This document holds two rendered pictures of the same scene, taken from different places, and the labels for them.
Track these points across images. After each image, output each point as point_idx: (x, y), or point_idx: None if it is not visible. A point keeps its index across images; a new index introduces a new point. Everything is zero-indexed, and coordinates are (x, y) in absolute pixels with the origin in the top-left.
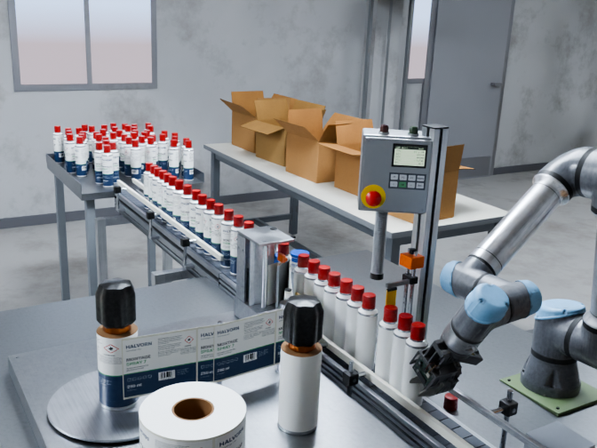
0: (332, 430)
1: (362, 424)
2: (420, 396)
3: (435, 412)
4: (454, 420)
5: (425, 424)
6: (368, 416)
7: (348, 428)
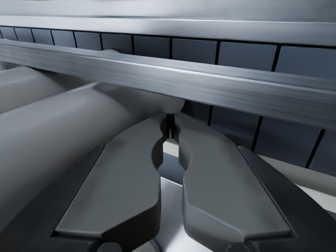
0: (168, 238)
1: (175, 208)
2: (169, 100)
3: (229, 65)
4: (307, 42)
5: (252, 136)
6: (161, 184)
7: (173, 225)
